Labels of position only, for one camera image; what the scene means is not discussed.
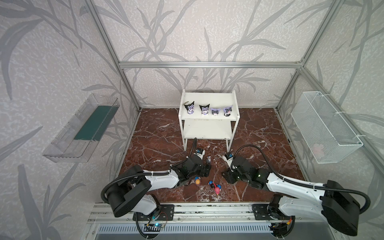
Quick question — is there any pink red blue toy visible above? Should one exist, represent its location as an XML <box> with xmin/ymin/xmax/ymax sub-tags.
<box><xmin>212</xmin><ymin>183</ymin><xmax>222</xmax><ymax>195</ymax></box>

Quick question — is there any purple winged figure toy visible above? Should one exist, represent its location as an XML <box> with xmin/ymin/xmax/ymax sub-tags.
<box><xmin>211</xmin><ymin>108</ymin><xmax>221</xmax><ymax>116</ymax></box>

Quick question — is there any black purple figure toy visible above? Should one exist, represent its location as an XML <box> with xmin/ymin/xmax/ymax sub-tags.
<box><xmin>184</xmin><ymin>101</ymin><xmax>195</xmax><ymax>115</ymax></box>
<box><xmin>199</xmin><ymin>104</ymin><xmax>210</xmax><ymax>116</ymax></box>

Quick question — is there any purple hat figure toy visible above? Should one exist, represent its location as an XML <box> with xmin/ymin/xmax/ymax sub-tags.
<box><xmin>223</xmin><ymin>105</ymin><xmax>233</xmax><ymax>117</ymax></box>

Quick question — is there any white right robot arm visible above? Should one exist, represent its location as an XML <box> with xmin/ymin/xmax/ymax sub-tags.
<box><xmin>222</xmin><ymin>146</ymin><xmax>371</xmax><ymax>237</ymax></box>

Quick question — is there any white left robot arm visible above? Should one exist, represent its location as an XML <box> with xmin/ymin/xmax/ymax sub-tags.
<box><xmin>101</xmin><ymin>139</ymin><xmax>212</xmax><ymax>221</ymax></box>

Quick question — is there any white two-tier shelf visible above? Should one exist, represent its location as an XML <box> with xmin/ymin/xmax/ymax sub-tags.
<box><xmin>178</xmin><ymin>90</ymin><xmax>240</xmax><ymax>152</ymax></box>

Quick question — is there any orange blue round toy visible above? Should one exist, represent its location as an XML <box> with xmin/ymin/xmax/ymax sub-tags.
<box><xmin>195</xmin><ymin>177</ymin><xmax>201</xmax><ymax>185</ymax></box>

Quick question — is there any pink toy in basket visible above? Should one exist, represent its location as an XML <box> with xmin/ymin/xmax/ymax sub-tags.
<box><xmin>312</xmin><ymin>144</ymin><xmax>325</xmax><ymax>159</ymax></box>

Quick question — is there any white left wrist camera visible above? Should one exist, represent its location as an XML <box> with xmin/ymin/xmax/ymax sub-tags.
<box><xmin>195</xmin><ymin>148</ymin><xmax>205</xmax><ymax>160</ymax></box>

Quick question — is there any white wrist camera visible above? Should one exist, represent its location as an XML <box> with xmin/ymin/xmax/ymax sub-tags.
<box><xmin>195</xmin><ymin>148</ymin><xmax>205</xmax><ymax>160</ymax></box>
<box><xmin>223</xmin><ymin>153</ymin><xmax>234</xmax><ymax>169</ymax></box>

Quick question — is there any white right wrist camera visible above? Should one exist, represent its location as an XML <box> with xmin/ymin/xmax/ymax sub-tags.
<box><xmin>223</xmin><ymin>153</ymin><xmax>234</xmax><ymax>169</ymax></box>

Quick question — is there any white wire mesh basket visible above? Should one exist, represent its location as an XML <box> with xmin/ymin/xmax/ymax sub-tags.
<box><xmin>291</xmin><ymin>91</ymin><xmax>364</xmax><ymax>164</ymax></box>

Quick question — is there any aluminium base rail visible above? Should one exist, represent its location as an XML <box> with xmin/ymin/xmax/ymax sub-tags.
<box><xmin>87</xmin><ymin>202</ymin><xmax>327</xmax><ymax>225</ymax></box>

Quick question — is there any aluminium frame horizontal bar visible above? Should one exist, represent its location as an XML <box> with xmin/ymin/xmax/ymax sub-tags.
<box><xmin>118</xmin><ymin>62</ymin><xmax>302</xmax><ymax>69</ymax></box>

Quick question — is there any clear plastic wall bin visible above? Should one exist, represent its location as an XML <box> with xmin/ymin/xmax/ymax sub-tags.
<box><xmin>43</xmin><ymin>94</ymin><xmax>120</xmax><ymax>163</ymax></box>

